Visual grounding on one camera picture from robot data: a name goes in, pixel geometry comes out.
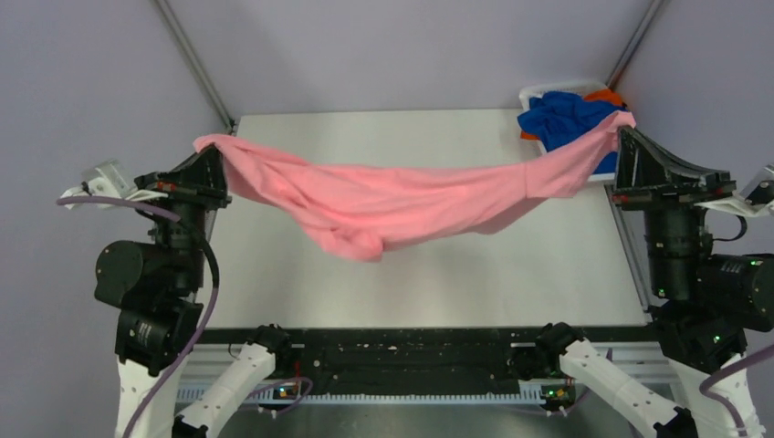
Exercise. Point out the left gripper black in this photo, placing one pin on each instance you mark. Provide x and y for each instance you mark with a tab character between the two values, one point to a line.
202	178

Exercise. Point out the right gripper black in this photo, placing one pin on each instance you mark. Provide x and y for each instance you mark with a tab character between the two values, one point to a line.
643	172

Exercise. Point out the pink t shirt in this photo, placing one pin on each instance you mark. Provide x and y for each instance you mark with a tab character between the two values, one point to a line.
361	212

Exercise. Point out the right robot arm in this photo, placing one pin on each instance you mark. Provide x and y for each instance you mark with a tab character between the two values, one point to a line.
710	300

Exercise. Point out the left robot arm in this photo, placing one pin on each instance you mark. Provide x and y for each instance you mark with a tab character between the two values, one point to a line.
153	286

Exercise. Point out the orange t shirt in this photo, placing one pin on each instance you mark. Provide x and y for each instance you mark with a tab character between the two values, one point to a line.
604	96

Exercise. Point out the blue t shirt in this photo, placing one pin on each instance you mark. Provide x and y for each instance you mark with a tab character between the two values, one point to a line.
593	152

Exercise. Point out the white plastic laundry basket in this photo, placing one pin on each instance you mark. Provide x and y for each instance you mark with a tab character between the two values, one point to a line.
579	87

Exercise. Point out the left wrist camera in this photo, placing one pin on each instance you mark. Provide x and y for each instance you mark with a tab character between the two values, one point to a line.
107	185

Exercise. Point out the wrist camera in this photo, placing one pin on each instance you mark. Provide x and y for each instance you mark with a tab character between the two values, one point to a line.
753	201
107	185

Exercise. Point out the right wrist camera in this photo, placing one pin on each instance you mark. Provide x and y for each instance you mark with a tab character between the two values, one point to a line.
753	201

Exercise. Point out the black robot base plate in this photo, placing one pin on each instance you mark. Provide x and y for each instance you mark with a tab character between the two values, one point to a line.
414	361

